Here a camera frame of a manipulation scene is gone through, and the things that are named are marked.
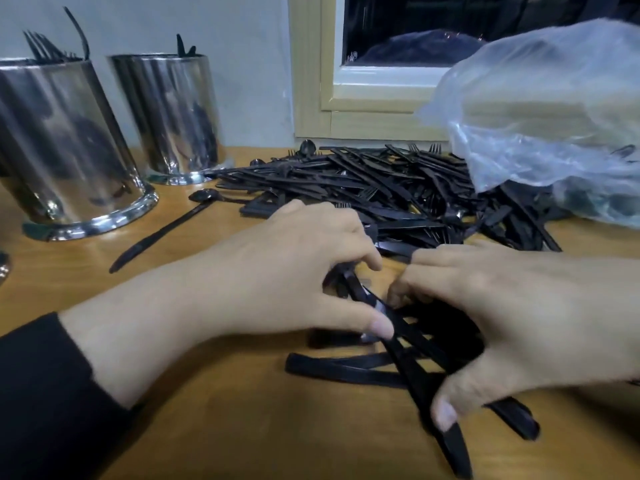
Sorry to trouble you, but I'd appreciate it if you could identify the person's left hand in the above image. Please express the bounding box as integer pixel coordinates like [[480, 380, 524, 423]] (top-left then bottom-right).
[[185, 199, 396, 342]]

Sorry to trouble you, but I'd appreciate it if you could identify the pile of black plastic cutlery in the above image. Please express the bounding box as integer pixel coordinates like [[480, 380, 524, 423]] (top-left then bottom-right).
[[205, 139, 640, 261]]

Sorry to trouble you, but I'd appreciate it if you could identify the black plastic fork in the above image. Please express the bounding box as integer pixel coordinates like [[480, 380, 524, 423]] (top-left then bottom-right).
[[22, 31, 51, 64], [63, 7, 91, 62]]

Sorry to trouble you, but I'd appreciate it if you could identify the bundle of black cutlery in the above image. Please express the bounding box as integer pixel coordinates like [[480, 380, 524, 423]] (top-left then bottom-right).
[[340, 265, 473, 480], [285, 353, 441, 388], [35, 33, 83, 64]]

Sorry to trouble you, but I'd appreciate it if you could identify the dark parked car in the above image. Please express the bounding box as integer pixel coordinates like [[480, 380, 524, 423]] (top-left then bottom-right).
[[355, 29, 481, 66]]

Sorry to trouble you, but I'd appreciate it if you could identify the person's right hand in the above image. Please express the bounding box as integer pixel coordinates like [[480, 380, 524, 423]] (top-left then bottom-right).
[[388, 243, 640, 434]]

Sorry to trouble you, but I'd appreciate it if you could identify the person's left forearm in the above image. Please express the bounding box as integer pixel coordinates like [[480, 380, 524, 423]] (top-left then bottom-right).
[[0, 259, 216, 480]]

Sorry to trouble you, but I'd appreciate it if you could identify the lone black plastic knife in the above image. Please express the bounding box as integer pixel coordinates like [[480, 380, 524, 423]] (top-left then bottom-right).
[[109, 189, 223, 274]]

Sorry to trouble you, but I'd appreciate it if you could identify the clear plastic bag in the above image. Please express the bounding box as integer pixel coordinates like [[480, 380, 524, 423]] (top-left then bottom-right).
[[418, 19, 640, 231]]

